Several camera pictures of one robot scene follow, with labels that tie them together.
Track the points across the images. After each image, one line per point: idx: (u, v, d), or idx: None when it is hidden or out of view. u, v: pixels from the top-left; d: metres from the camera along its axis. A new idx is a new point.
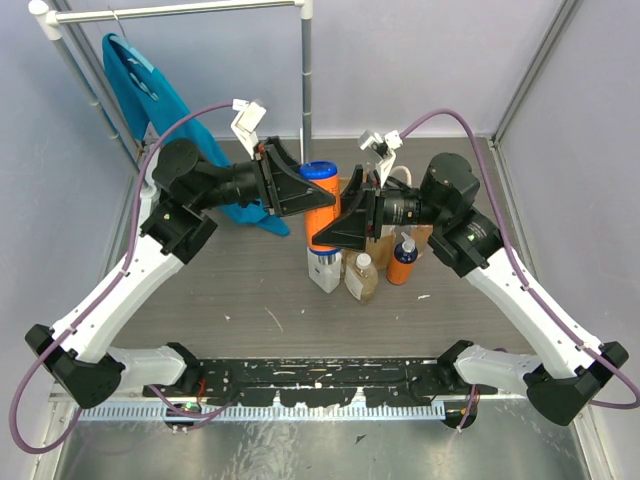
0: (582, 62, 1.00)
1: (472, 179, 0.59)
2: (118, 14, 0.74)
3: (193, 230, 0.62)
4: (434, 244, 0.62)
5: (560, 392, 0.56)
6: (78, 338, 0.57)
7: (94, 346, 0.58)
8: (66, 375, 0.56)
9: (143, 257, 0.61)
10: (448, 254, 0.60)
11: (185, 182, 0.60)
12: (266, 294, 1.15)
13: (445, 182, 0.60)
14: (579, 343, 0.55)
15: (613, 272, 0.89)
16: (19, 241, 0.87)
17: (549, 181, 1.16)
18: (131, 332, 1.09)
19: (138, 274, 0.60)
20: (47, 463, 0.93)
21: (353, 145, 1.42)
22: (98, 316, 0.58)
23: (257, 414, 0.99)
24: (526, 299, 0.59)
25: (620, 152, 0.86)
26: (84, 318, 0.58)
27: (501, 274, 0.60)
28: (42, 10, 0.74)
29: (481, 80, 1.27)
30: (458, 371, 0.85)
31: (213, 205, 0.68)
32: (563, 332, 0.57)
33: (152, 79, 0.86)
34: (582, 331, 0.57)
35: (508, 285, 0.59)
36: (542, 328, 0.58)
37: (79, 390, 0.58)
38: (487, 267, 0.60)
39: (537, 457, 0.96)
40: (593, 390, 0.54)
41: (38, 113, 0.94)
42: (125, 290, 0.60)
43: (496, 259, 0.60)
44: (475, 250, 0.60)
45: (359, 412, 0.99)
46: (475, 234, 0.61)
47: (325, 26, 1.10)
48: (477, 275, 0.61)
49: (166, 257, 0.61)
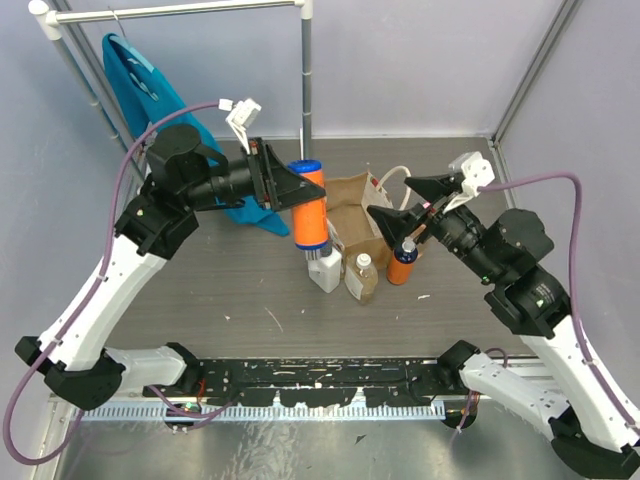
0: (582, 62, 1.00)
1: (546, 243, 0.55)
2: (118, 14, 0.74)
3: (172, 222, 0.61)
4: (490, 301, 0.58)
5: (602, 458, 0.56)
6: (65, 349, 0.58)
7: (85, 353, 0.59)
8: (58, 386, 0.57)
9: (120, 260, 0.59)
10: (507, 313, 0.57)
11: (178, 166, 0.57)
12: (267, 294, 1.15)
13: (518, 244, 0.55)
14: (631, 422, 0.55)
15: (613, 272, 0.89)
16: (19, 241, 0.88)
17: (548, 181, 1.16)
18: (131, 332, 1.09)
19: (116, 277, 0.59)
20: (47, 463, 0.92)
21: (354, 145, 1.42)
22: (81, 325, 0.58)
23: (257, 414, 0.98)
24: (588, 374, 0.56)
25: (620, 152, 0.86)
26: (68, 328, 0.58)
27: (565, 345, 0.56)
28: (42, 10, 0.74)
29: (481, 80, 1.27)
30: (461, 376, 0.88)
31: (200, 203, 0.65)
32: (616, 409, 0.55)
33: (152, 79, 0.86)
34: (630, 406, 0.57)
35: (570, 357, 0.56)
36: (598, 404, 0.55)
37: (73, 397, 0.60)
38: (552, 338, 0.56)
39: (538, 457, 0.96)
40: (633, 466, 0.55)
41: (38, 113, 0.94)
42: (106, 295, 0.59)
43: (562, 330, 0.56)
44: (542, 318, 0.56)
45: (359, 412, 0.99)
46: (543, 298, 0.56)
47: (325, 26, 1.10)
48: (538, 340, 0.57)
49: (144, 257, 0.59)
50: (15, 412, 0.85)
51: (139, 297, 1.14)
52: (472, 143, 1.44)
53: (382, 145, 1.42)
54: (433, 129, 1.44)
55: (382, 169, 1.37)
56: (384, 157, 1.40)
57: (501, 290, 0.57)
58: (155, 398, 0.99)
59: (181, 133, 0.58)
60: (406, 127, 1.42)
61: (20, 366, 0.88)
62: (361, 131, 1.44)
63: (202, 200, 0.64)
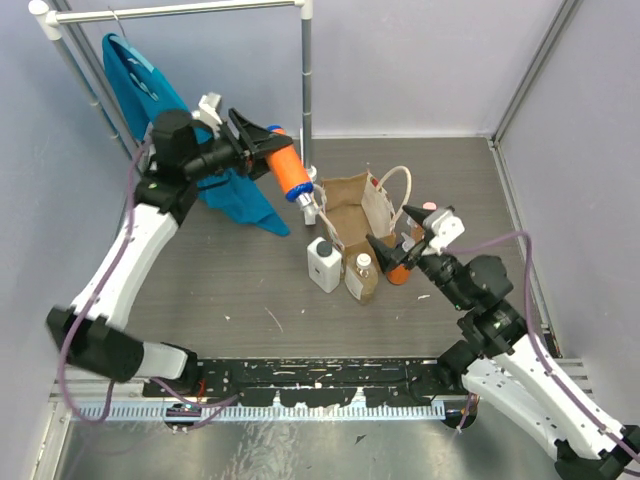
0: (581, 63, 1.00)
1: (506, 284, 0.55)
2: (118, 14, 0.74)
3: (179, 191, 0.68)
4: (462, 328, 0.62)
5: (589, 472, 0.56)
6: (102, 304, 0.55)
7: (121, 312, 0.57)
8: (103, 340, 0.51)
9: (142, 224, 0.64)
10: (472, 336, 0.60)
11: (178, 140, 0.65)
12: (266, 294, 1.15)
13: (483, 285, 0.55)
14: (603, 427, 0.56)
15: (612, 272, 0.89)
16: (20, 241, 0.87)
17: (548, 181, 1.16)
18: (131, 332, 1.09)
19: (142, 236, 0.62)
20: (46, 464, 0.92)
21: (354, 145, 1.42)
22: (116, 281, 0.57)
23: (258, 415, 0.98)
24: (550, 382, 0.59)
25: (619, 152, 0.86)
26: (103, 285, 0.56)
27: (526, 359, 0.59)
28: (42, 10, 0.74)
29: (481, 80, 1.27)
30: (464, 385, 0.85)
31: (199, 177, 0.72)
32: (587, 416, 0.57)
33: (153, 80, 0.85)
34: (602, 414, 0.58)
35: (532, 370, 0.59)
36: (567, 412, 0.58)
37: (115, 358, 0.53)
38: (513, 353, 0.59)
39: (538, 457, 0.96)
40: (617, 473, 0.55)
41: (38, 113, 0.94)
42: (135, 254, 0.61)
43: (521, 347, 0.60)
44: (501, 337, 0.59)
45: (359, 412, 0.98)
46: (500, 322, 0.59)
47: (325, 26, 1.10)
48: (504, 359, 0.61)
49: (166, 217, 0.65)
50: (15, 412, 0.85)
51: (139, 297, 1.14)
52: (473, 143, 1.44)
53: (382, 145, 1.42)
54: (433, 129, 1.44)
55: (382, 169, 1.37)
56: (384, 157, 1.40)
57: (469, 321, 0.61)
58: (155, 398, 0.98)
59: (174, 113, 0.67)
60: (406, 127, 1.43)
61: (21, 366, 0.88)
62: (361, 131, 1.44)
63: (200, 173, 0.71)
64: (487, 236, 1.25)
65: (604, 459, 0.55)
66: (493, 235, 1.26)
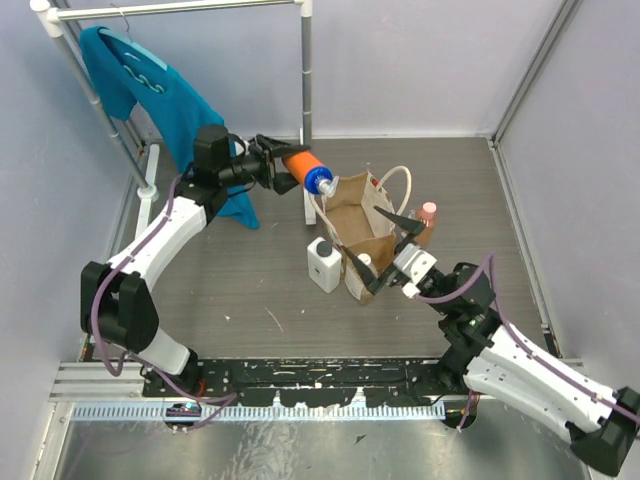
0: (580, 63, 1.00)
1: (490, 293, 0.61)
2: (124, 11, 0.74)
3: (214, 194, 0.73)
4: (446, 332, 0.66)
5: (600, 447, 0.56)
6: (137, 264, 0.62)
7: (149, 276, 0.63)
8: (132, 299, 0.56)
9: (181, 207, 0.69)
10: (457, 340, 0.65)
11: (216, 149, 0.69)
12: (267, 294, 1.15)
13: (472, 299, 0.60)
14: (595, 395, 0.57)
15: (612, 272, 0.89)
16: (19, 240, 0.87)
17: (547, 181, 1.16)
18: None
19: (178, 218, 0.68)
20: (47, 463, 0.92)
21: (353, 145, 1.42)
22: (152, 247, 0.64)
23: (258, 414, 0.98)
24: (535, 367, 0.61)
25: (618, 152, 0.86)
26: (140, 248, 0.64)
27: (506, 349, 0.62)
28: (44, 7, 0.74)
29: (481, 80, 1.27)
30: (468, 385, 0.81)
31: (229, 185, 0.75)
32: (576, 388, 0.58)
33: (166, 78, 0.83)
34: (593, 384, 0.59)
35: (515, 357, 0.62)
36: (556, 389, 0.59)
37: (138, 321, 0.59)
38: (493, 346, 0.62)
39: (537, 457, 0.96)
40: (622, 439, 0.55)
41: (38, 112, 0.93)
42: (170, 230, 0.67)
43: (499, 337, 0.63)
44: (479, 334, 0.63)
45: (359, 412, 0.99)
46: (476, 320, 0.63)
47: (325, 26, 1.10)
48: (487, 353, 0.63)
49: (199, 208, 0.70)
50: (15, 412, 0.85)
51: None
52: (472, 143, 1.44)
53: (382, 145, 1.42)
54: (433, 129, 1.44)
55: (382, 169, 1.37)
56: (384, 157, 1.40)
57: (452, 328, 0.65)
58: (155, 398, 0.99)
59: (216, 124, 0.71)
60: (406, 127, 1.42)
61: (21, 366, 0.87)
62: (361, 131, 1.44)
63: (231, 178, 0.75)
64: (487, 236, 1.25)
65: (603, 427, 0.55)
66: (492, 235, 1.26)
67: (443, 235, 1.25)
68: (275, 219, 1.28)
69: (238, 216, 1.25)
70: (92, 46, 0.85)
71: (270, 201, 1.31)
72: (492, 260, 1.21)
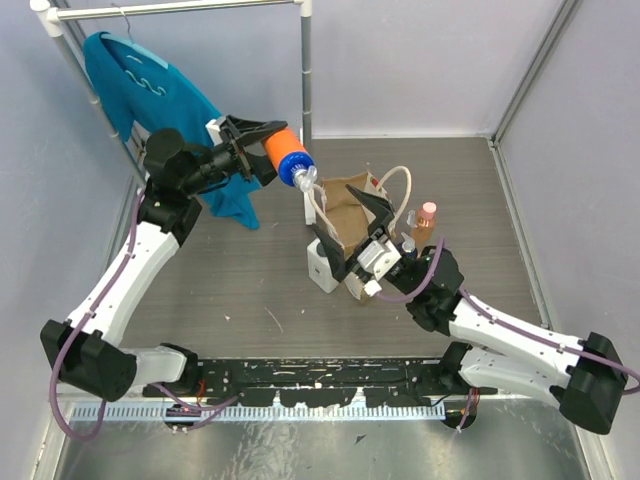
0: (581, 62, 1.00)
1: (459, 276, 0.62)
2: (125, 10, 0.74)
3: (183, 213, 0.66)
4: (415, 314, 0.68)
5: (578, 400, 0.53)
6: (98, 319, 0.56)
7: (115, 329, 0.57)
8: (96, 356, 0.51)
9: (144, 238, 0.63)
10: (425, 322, 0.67)
11: (171, 166, 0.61)
12: (267, 294, 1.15)
13: (443, 285, 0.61)
14: (558, 346, 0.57)
15: (611, 271, 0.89)
16: (19, 240, 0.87)
17: (547, 181, 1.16)
18: (131, 332, 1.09)
19: (143, 254, 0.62)
20: (47, 463, 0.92)
21: (353, 145, 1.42)
22: (114, 296, 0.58)
23: (258, 414, 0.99)
24: (500, 330, 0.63)
25: (619, 151, 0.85)
26: (101, 300, 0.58)
27: (468, 319, 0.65)
28: (43, 7, 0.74)
29: (481, 80, 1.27)
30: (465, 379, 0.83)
31: (199, 192, 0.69)
32: (540, 343, 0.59)
33: (168, 76, 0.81)
34: (557, 336, 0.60)
35: (479, 325, 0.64)
36: (522, 347, 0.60)
37: (106, 376, 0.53)
38: (455, 318, 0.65)
39: (538, 457, 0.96)
40: (594, 386, 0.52)
41: (38, 112, 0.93)
42: (134, 270, 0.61)
43: (462, 309, 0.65)
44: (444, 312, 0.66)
45: (359, 412, 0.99)
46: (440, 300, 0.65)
47: (325, 26, 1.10)
48: (457, 330, 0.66)
49: (167, 235, 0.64)
50: (15, 412, 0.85)
51: None
52: (473, 143, 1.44)
53: (382, 145, 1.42)
54: (433, 129, 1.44)
55: (382, 169, 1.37)
56: (384, 157, 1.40)
57: (420, 310, 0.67)
58: (156, 398, 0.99)
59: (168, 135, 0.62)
60: (406, 127, 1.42)
61: (21, 366, 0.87)
62: (361, 131, 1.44)
63: (199, 187, 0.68)
64: (487, 236, 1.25)
65: (572, 375, 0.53)
66: (493, 234, 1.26)
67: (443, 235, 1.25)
68: (275, 219, 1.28)
69: (239, 216, 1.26)
70: (95, 53, 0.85)
71: (270, 201, 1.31)
72: (492, 260, 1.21)
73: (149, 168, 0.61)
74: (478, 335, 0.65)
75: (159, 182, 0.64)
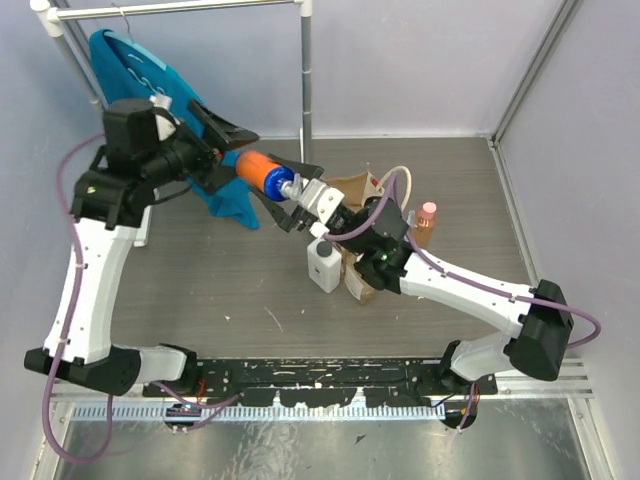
0: (580, 62, 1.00)
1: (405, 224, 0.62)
2: (124, 11, 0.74)
3: (132, 185, 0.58)
4: (364, 273, 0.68)
5: (531, 348, 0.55)
6: (76, 346, 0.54)
7: (99, 341, 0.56)
8: (85, 380, 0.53)
9: (92, 243, 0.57)
10: (374, 278, 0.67)
11: (140, 124, 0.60)
12: (266, 294, 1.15)
13: (385, 233, 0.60)
14: (510, 296, 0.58)
15: (612, 271, 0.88)
16: (19, 240, 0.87)
17: (547, 181, 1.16)
18: (131, 332, 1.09)
19: (97, 260, 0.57)
20: (47, 463, 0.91)
21: (353, 146, 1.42)
22: (84, 317, 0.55)
23: (257, 414, 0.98)
24: (451, 282, 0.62)
25: (618, 152, 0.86)
26: (70, 324, 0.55)
27: (420, 274, 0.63)
28: (44, 6, 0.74)
29: (481, 79, 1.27)
30: (458, 371, 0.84)
31: (158, 180, 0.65)
32: (492, 293, 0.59)
33: (166, 78, 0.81)
34: (509, 285, 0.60)
35: (430, 279, 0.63)
36: (475, 300, 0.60)
37: (102, 386, 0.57)
38: (406, 274, 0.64)
39: (537, 456, 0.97)
40: (544, 332, 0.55)
41: (37, 112, 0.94)
42: (94, 280, 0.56)
43: (411, 265, 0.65)
44: (394, 270, 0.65)
45: (359, 412, 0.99)
46: (389, 256, 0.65)
47: (324, 26, 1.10)
48: (407, 286, 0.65)
49: (115, 230, 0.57)
50: (15, 412, 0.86)
51: (139, 296, 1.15)
52: (473, 143, 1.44)
53: (382, 145, 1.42)
54: (433, 129, 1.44)
55: (382, 169, 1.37)
56: (384, 157, 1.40)
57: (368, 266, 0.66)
58: (155, 398, 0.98)
59: (134, 102, 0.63)
60: (405, 126, 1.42)
61: (21, 366, 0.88)
62: (361, 131, 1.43)
63: (160, 171, 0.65)
64: (487, 236, 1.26)
65: (525, 324, 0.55)
66: (493, 235, 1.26)
67: (442, 235, 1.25)
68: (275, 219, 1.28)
69: (238, 216, 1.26)
70: (100, 51, 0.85)
71: None
72: (492, 260, 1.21)
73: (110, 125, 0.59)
74: (429, 290, 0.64)
75: (114, 148, 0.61)
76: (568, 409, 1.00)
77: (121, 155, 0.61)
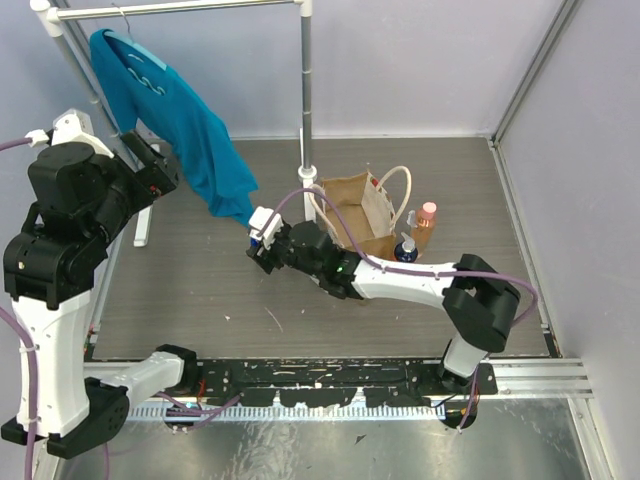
0: (579, 63, 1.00)
1: (318, 232, 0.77)
2: (125, 11, 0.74)
3: (73, 250, 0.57)
4: (326, 287, 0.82)
5: (460, 316, 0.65)
6: (48, 421, 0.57)
7: (71, 411, 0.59)
8: (62, 454, 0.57)
9: (36, 330, 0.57)
10: (337, 290, 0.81)
11: (75, 179, 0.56)
12: (266, 294, 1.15)
13: (302, 243, 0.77)
14: (434, 274, 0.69)
15: (611, 271, 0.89)
16: None
17: (546, 181, 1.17)
18: (131, 331, 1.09)
19: (46, 342, 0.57)
20: (47, 463, 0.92)
21: (354, 145, 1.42)
22: (47, 397, 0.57)
23: (257, 414, 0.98)
24: (389, 276, 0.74)
25: (617, 153, 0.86)
26: (38, 404, 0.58)
27: (367, 274, 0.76)
28: (44, 6, 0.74)
29: (480, 80, 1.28)
30: (455, 372, 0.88)
31: (100, 229, 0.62)
32: (421, 276, 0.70)
33: (165, 78, 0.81)
34: (436, 266, 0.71)
35: (374, 277, 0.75)
36: (409, 285, 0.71)
37: (89, 443, 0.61)
38: (355, 278, 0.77)
39: (537, 456, 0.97)
40: (468, 299, 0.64)
41: (36, 113, 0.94)
42: (47, 361, 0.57)
43: (361, 269, 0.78)
44: (345, 278, 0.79)
45: (359, 412, 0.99)
46: (343, 265, 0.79)
47: (325, 26, 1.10)
48: (361, 289, 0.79)
49: (58, 309, 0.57)
50: None
51: (139, 296, 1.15)
52: (473, 143, 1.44)
53: (382, 145, 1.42)
54: (432, 129, 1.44)
55: (382, 169, 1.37)
56: (384, 157, 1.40)
57: (325, 281, 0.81)
58: (155, 398, 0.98)
59: (71, 147, 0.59)
60: (406, 126, 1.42)
61: None
62: (361, 131, 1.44)
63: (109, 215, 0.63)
64: (487, 236, 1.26)
65: (448, 294, 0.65)
66: (492, 235, 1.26)
67: (442, 235, 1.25)
68: None
69: (238, 216, 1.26)
70: (99, 50, 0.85)
71: (269, 200, 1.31)
72: (492, 260, 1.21)
73: (43, 185, 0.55)
74: (379, 287, 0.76)
75: (47, 207, 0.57)
76: (567, 409, 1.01)
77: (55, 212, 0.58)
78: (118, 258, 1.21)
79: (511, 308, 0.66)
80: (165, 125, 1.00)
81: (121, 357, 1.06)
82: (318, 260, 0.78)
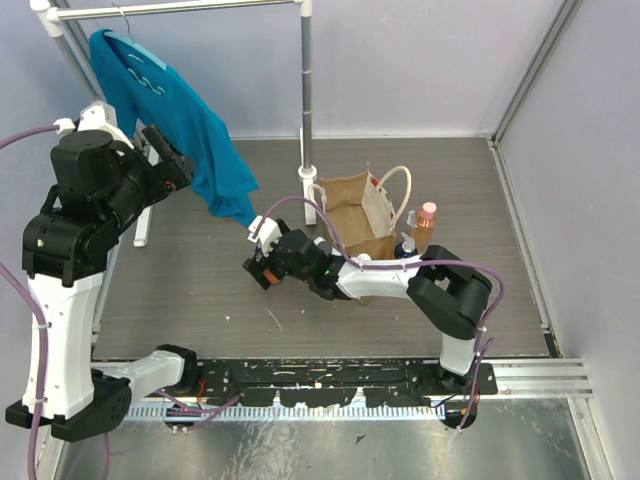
0: (579, 63, 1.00)
1: (299, 236, 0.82)
2: (125, 11, 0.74)
3: (90, 230, 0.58)
4: (316, 289, 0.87)
5: (425, 304, 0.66)
6: (55, 401, 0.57)
7: (77, 392, 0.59)
8: (66, 435, 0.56)
9: (50, 306, 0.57)
10: (327, 292, 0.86)
11: (94, 162, 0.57)
12: (266, 294, 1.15)
13: (288, 249, 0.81)
14: (401, 266, 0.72)
15: (611, 271, 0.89)
16: None
17: (546, 181, 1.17)
18: (131, 331, 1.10)
19: (59, 319, 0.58)
20: (47, 463, 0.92)
21: (354, 145, 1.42)
22: (57, 375, 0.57)
23: (257, 415, 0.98)
24: (369, 273, 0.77)
25: (617, 152, 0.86)
26: (46, 382, 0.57)
27: (348, 274, 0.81)
28: (44, 7, 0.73)
29: (480, 80, 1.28)
30: (455, 371, 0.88)
31: (116, 215, 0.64)
32: (391, 269, 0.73)
33: (166, 78, 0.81)
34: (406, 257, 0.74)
35: (354, 274, 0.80)
36: (382, 280, 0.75)
37: (95, 429, 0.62)
38: (339, 278, 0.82)
39: (537, 456, 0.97)
40: (431, 288, 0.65)
41: (37, 113, 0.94)
42: (59, 339, 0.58)
43: (345, 269, 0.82)
44: (332, 280, 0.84)
45: (359, 412, 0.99)
46: (330, 269, 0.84)
47: (325, 26, 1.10)
48: (349, 291, 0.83)
49: (73, 287, 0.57)
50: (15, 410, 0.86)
51: (139, 296, 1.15)
52: (473, 143, 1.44)
53: (382, 145, 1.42)
54: (433, 129, 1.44)
55: (382, 169, 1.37)
56: (384, 157, 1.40)
57: (314, 283, 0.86)
58: (155, 398, 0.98)
59: (93, 134, 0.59)
60: (406, 126, 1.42)
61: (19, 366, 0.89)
62: (361, 131, 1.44)
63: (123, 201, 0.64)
64: (487, 236, 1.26)
65: (413, 283, 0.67)
66: (492, 235, 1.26)
67: (441, 235, 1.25)
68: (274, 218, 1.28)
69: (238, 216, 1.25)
70: (99, 50, 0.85)
71: (269, 200, 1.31)
72: (492, 260, 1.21)
73: (64, 167, 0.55)
74: (361, 285, 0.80)
75: (66, 188, 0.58)
76: (567, 409, 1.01)
77: (74, 194, 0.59)
78: (118, 257, 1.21)
79: (480, 296, 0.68)
80: (165, 125, 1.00)
81: (121, 356, 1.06)
82: (305, 264, 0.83)
